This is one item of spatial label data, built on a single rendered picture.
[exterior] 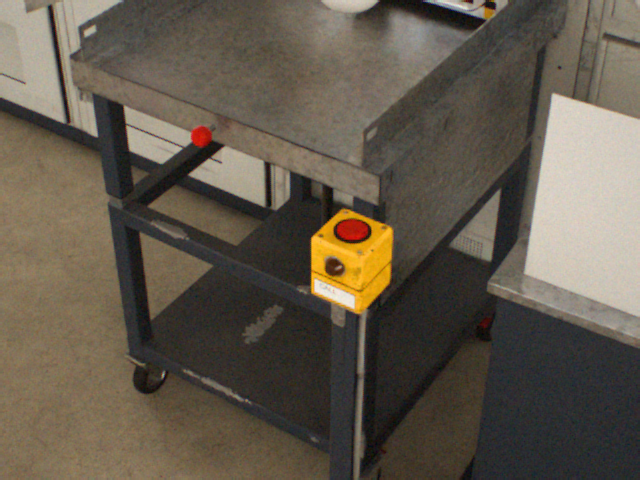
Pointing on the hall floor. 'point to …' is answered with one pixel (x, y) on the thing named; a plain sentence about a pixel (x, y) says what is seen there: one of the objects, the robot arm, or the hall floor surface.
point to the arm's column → (557, 402)
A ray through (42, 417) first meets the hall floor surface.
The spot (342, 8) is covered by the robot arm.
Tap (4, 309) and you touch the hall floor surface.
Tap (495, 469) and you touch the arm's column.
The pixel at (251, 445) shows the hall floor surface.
